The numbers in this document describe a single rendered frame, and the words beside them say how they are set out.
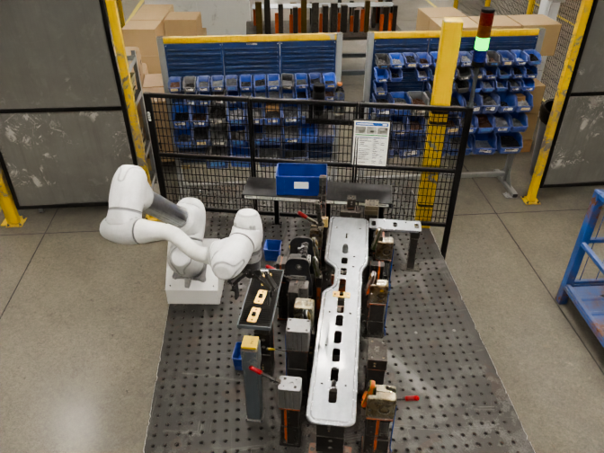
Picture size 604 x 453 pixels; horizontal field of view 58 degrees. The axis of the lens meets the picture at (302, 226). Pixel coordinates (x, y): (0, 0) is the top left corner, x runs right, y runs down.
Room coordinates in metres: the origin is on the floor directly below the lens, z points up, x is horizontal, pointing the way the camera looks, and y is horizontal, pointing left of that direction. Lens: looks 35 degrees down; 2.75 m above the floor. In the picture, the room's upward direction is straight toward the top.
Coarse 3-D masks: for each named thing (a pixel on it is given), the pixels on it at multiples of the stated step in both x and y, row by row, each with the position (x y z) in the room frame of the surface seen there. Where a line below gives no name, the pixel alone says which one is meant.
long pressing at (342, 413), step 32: (352, 224) 2.53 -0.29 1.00; (352, 256) 2.23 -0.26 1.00; (352, 288) 1.99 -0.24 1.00; (320, 320) 1.77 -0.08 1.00; (352, 320) 1.77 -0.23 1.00; (320, 352) 1.58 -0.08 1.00; (352, 352) 1.58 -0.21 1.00; (320, 384) 1.42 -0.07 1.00; (352, 384) 1.42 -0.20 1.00; (320, 416) 1.27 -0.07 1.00; (352, 416) 1.27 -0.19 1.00
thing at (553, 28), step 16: (432, 16) 5.66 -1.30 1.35; (448, 16) 5.66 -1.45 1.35; (464, 16) 5.68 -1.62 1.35; (496, 16) 5.66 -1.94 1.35; (512, 16) 5.66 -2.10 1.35; (528, 16) 5.66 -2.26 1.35; (544, 16) 5.66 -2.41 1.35; (544, 48) 5.36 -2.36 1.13; (528, 112) 5.36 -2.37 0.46; (528, 128) 5.37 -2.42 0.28; (528, 144) 5.36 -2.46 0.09
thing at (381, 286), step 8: (376, 280) 2.00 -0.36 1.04; (384, 280) 1.99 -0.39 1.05; (376, 288) 1.96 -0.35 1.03; (384, 288) 1.95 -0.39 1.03; (376, 296) 1.95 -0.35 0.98; (384, 296) 1.95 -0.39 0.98; (376, 304) 1.95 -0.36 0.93; (384, 304) 1.95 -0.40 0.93; (376, 312) 1.96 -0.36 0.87; (368, 320) 1.96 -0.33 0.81; (376, 320) 1.96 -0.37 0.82; (368, 328) 1.96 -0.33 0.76; (376, 328) 1.95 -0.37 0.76; (384, 328) 1.96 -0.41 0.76; (368, 336) 1.95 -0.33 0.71; (376, 336) 1.95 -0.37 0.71
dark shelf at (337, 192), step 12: (252, 180) 2.97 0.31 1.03; (264, 180) 2.97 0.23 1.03; (252, 192) 2.82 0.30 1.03; (264, 192) 2.82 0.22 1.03; (276, 192) 2.82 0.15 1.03; (336, 192) 2.82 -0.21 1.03; (348, 192) 2.82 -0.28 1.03; (360, 192) 2.82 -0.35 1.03; (372, 192) 2.82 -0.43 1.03; (384, 192) 2.82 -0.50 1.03; (360, 204) 2.72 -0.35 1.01; (384, 204) 2.70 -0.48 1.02
